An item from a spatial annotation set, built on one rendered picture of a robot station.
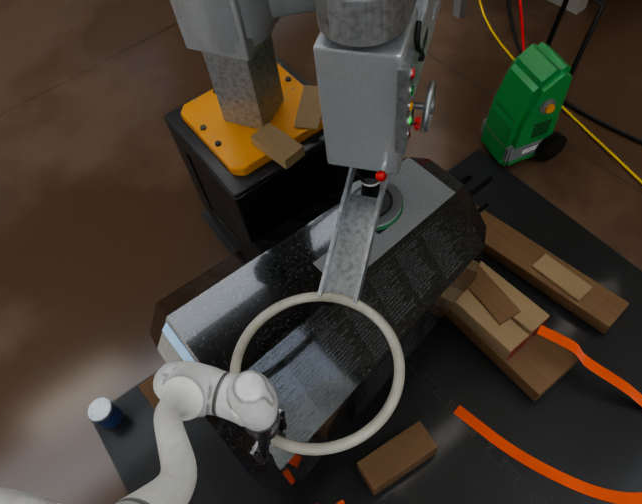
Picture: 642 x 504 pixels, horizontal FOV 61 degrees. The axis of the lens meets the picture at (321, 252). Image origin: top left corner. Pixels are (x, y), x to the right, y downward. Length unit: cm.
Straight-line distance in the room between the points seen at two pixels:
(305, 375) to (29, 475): 145
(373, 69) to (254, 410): 83
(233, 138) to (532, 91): 144
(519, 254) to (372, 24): 170
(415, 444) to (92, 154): 253
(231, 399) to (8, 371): 195
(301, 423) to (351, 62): 108
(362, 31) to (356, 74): 15
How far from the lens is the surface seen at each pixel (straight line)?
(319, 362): 178
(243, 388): 121
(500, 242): 277
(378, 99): 144
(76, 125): 392
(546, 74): 289
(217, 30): 194
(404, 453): 227
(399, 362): 155
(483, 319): 242
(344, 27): 130
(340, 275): 170
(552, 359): 252
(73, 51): 455
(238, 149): 224
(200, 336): 178
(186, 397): 125
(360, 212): 175
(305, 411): 180
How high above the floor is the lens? 235
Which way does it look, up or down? 57 degrees down
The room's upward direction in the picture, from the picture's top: 10 degrees counter-clockwise
